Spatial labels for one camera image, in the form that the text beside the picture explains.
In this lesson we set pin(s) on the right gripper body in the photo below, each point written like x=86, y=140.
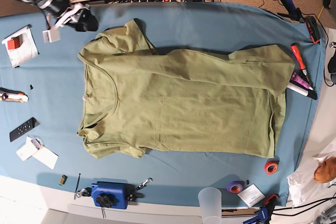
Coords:
x=61, y=12

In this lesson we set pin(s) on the olive green t-shirt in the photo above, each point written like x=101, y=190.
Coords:
x=185, y=100

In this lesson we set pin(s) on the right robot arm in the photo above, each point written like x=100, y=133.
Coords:
x=59, y=13

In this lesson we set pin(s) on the small orange box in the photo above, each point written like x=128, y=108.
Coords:
x=13, y=43

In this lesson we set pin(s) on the blue table cloth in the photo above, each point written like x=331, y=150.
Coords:
x=57, y=75

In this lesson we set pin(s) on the orange white utility knife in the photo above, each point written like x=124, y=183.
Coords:
x=13, y=96

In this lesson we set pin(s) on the black remote control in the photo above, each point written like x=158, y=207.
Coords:
x=23, y=129

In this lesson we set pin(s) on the white paper card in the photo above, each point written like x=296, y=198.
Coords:
x=47, y=157

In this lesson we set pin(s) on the white card box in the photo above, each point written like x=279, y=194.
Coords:
x=31, y=146

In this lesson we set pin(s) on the black zip tie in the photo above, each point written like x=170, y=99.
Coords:
x=77, y=185

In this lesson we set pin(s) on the small green battery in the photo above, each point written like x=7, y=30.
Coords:
x=63, y=180

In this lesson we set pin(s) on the silver carabiner clip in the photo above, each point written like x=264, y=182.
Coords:
x=144, y=183

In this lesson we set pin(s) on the blue black bar clamp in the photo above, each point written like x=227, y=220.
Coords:
x=294, y=13

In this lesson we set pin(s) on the translucent plastic cup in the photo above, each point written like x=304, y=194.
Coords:
x=210, y=201

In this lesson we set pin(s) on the pink tube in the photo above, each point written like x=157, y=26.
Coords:
x=297, y=79

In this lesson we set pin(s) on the purple tape roll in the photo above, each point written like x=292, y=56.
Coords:
x=235, y=187

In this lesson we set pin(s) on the white lint roller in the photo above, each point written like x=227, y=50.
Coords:
x=302, y=91

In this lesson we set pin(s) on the orange black clamp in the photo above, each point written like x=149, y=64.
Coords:
x=313, y=29

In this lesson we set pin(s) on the orange tape roll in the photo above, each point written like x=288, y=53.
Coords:
x=271, y=167

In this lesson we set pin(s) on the white printed card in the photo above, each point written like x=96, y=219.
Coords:
x=251, y=195

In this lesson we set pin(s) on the blue spring clamp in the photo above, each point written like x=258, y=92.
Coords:
x=265, y=212

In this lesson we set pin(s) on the white plastic bag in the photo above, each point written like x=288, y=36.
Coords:
x=302, y=186

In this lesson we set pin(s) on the brown bread roll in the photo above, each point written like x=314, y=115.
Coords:
x=326, y=171

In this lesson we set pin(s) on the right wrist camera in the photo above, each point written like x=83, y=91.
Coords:
x=51, y=35

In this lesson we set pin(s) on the blue clamp mount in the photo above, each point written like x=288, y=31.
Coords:
x=112, y=195

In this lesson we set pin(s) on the orange handled screwdriver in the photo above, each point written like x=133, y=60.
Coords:
x=296, y=52

